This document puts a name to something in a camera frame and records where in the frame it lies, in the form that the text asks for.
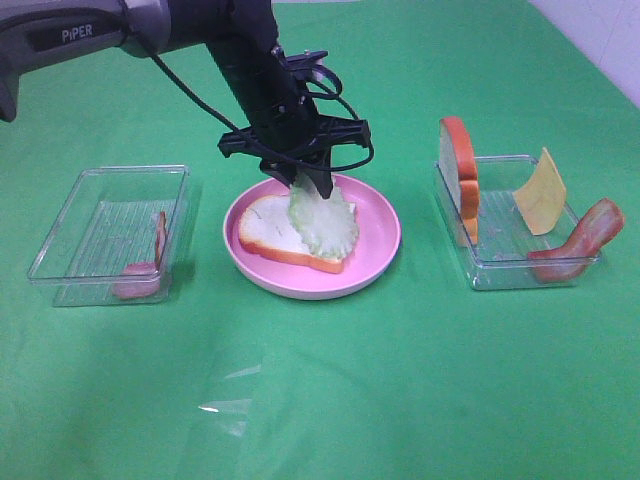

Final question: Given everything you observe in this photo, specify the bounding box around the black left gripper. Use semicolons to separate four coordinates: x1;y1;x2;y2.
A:
217;49;371;200

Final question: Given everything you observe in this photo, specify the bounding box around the green lettuce leaf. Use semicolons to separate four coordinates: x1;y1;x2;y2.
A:
288;176;359;260

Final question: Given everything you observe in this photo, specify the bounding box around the white bread slice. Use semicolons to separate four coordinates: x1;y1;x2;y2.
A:
236;195;359;274

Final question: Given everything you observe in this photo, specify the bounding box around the pink bacon strip tray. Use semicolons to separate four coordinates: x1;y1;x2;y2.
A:
111;211;167;300

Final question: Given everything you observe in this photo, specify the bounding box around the red bacon strip tray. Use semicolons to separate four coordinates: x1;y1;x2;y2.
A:
527;198;625;283

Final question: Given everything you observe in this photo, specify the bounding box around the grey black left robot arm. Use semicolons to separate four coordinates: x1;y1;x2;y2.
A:
1;1;372;198

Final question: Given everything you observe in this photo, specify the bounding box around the pink round plate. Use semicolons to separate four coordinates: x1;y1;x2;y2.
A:
223;175;402;300

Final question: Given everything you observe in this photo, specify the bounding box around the upright toast bread slice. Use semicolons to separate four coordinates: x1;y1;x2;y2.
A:
438;116;480;245

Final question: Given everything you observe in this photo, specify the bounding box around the clear left plastic tray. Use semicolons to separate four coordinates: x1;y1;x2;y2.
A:
27;165;190;307

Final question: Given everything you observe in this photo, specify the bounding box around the clear plastic tray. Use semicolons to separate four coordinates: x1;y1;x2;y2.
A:
27;165;190;307
433;154;603;291

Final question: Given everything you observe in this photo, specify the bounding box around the clear right plastic tray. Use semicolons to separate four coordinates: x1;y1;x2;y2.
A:
433;154;603;291

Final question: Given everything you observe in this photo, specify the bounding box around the green tablecloth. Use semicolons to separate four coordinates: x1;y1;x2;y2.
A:
1;1;639;479

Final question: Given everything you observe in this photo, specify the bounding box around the clear tape patch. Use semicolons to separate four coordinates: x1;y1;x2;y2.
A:
198;343;264;439

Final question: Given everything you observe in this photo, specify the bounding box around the yellow cheese slice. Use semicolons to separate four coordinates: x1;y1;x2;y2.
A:
512;147;567;236

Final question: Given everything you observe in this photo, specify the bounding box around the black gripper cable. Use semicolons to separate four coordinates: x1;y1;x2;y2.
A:
119;0;376;174

